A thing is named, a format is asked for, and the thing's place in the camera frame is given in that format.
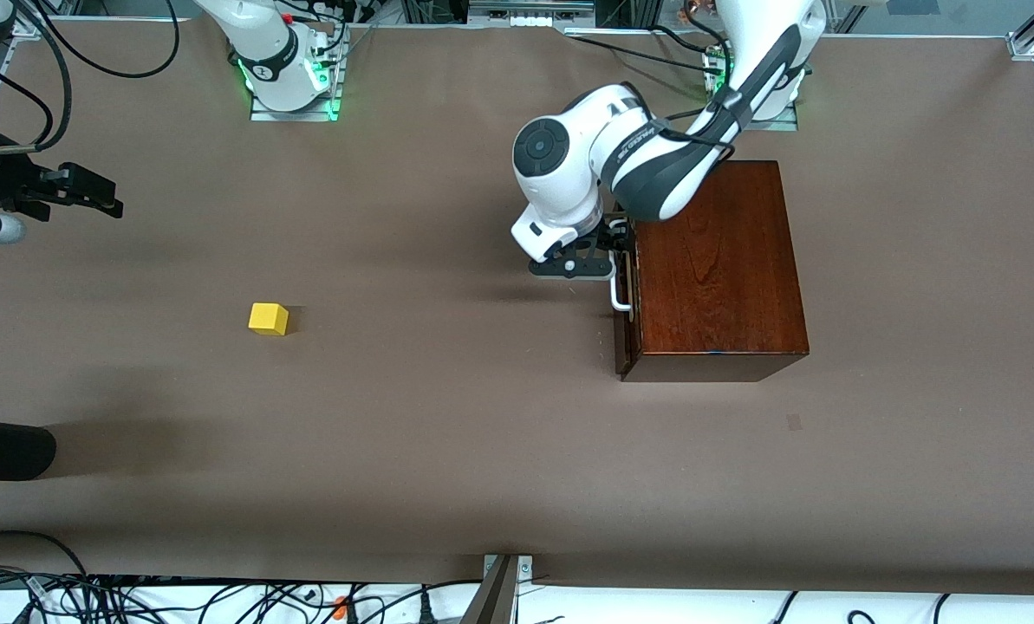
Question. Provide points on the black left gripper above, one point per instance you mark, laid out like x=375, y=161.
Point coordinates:
x=608, y=234

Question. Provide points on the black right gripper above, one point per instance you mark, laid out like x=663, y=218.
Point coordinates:
x=7, y=188

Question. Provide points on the yellow cube block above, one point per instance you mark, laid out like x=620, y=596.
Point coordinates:
x=268, y=318

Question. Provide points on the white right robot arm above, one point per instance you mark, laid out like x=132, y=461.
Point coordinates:
x=265, y=43

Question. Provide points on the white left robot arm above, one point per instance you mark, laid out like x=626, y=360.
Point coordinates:
x=569, y=173

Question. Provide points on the dark brown wooden cabinet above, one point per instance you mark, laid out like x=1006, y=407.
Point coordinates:
x=725, y=286

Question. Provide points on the small orange object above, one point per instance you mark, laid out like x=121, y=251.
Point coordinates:
x=697, y=9

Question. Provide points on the grey metal connector box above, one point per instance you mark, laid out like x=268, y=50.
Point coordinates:
x=530, y=9

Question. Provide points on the black round-ended object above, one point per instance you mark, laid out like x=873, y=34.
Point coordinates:
x=5, y=449

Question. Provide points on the brown table cover sheet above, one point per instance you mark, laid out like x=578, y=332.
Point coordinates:
x=395, y=433

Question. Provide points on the dark metal beam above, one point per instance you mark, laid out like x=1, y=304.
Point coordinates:
x=490, y=602

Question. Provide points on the small orange connector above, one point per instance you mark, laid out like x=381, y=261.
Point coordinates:
x=340, y=607

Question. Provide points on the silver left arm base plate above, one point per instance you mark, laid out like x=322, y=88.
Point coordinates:
x=777, y=126

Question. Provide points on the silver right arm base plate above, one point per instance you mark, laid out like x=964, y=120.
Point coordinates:
x=295, y=115

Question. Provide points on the silver metal bracket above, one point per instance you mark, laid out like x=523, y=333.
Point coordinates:
x=523, y=565

